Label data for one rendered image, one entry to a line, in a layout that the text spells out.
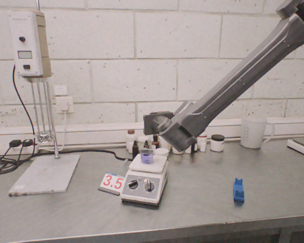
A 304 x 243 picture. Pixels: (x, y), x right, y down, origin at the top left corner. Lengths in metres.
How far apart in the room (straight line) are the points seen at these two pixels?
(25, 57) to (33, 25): 0.10
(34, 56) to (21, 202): 0.48
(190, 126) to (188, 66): 0.74
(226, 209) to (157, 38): 0.84
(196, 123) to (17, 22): 0.64
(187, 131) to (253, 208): 0.38
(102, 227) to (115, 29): 0.88
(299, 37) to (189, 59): 0.78
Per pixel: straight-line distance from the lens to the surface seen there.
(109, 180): 0.87
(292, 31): 0.53
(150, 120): 0.69
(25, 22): 0.87
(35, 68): 0.86
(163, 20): 1.22
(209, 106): 0.51
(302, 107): 1.62
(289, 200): 0.91
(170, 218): 0.73
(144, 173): 0.80
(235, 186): 0.89
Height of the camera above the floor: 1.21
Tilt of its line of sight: 16 degrees down
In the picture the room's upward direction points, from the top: straight up
